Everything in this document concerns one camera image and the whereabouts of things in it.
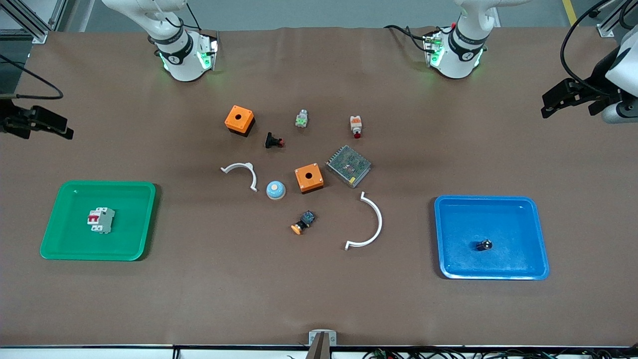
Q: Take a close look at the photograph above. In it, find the white red circuit breaker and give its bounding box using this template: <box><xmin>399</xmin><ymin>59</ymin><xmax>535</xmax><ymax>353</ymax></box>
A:
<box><xmin>87</xmin><ymin>206</ymin><xmax>116</xmax><ymax>234</ymax></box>

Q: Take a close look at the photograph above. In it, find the black equipment box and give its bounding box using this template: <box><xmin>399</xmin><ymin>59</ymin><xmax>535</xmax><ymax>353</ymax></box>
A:
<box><xmin>0</xmin><ymin>40</ymin><xmax>33</xmax><ymax>95</ymax></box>

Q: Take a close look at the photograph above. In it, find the green plastic tray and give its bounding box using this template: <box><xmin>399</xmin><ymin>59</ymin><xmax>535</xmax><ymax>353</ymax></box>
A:
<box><xmin>40</xmin><ymin>180</ymin><xmax>157</xmax><ymax>262</ymax></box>

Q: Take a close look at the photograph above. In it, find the blue plastic tray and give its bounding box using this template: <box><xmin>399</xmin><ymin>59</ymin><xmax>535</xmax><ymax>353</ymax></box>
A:
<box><xmin>434</xmin><ymin>195</ymin><xmax>550</xmax><ymax>281</ymax></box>

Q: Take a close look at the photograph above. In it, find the metal mesh power supply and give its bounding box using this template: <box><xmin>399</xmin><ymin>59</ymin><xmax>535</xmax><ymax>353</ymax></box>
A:
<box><xmin>325</xmin><ymin>145</ymin><xmax>372</xmax><ymax>189</ymax></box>

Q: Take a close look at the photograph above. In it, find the yellow button with blue block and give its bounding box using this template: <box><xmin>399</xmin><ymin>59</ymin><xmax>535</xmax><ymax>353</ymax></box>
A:
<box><xmin>291</xmin><ymin>210</ymin><xmax>316</xmax><ymax>235</ymax></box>

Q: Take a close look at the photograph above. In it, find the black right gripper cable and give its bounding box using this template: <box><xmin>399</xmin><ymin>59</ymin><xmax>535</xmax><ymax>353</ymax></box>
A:
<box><xmin>0</xmin><ymin>54</ymin><xmax>64</xmax><ymax>99</ymax></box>

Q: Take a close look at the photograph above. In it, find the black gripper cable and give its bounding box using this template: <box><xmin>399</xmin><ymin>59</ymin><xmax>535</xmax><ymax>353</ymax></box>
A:
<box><xmin>561</xmin><ymin>0</ymin><xmax>624</xmax><ymax>95</ymax></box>
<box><xmin>0</xmin><ymin>54</ymin><xmax>64</xmax><ymax>99</ymax></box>

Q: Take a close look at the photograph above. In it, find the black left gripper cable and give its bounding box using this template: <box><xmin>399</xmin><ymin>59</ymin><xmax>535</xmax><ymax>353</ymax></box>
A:
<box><xmin>561</xmin><ymin>0</ymin><xmax>624</xmax><ymax>95</ymax></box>

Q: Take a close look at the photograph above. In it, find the aluminium frame profile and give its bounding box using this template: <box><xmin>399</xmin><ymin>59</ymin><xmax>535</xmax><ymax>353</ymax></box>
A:
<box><xmin>0</xmin><ymin>0</ymin><xmax>68</xmax><ymax>44</ymax></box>
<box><xmin>596</xmin><ymin>0</ymin><xmax>631</xmax><ymax>38</ymax></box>

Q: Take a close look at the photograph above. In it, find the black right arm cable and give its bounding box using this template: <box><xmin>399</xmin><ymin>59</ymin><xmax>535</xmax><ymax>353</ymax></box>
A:
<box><xmin>162</xmin><ymin>0</ymin><xmax>201</xmax><ymax>31</ymax></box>

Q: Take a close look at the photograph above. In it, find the black left arm base cable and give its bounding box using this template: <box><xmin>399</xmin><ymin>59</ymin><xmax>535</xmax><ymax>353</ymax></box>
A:
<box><xmin>384</xmin><ymin>24</ymin><xmax>452</xmax><ymax>53</ymax></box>

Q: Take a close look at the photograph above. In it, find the orange button enclosure box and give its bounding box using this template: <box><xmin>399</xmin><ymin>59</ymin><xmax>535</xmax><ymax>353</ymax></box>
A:
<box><xmin>294</xmin><ymin>163</ymin><xmax>324</xmax><ymax>194</ymax></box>
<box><xmin>224</xmin><ymin>105</ymin><xmax>256</xmax><ymax>138</ymax></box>

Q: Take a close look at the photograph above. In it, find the small white curved bracket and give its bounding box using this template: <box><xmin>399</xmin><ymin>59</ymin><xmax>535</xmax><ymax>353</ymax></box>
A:
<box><xmin>221</xmin><ymin>162</ymin><xmax>259</xmax><ymax>193</ymax></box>

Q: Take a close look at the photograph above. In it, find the large white curved bracket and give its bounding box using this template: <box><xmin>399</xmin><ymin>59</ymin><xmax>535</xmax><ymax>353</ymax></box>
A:
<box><xmin>344</xmin><ymin>191</ymin><xmax>383</xmax><ymax>251</ymax></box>

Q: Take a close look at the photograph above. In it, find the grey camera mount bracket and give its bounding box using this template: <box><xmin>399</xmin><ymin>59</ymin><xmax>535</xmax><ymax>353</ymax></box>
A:
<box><xmin>305</xmin><ymin>329</ymin><xmax>337</xmax><ymax>359</ymax></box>

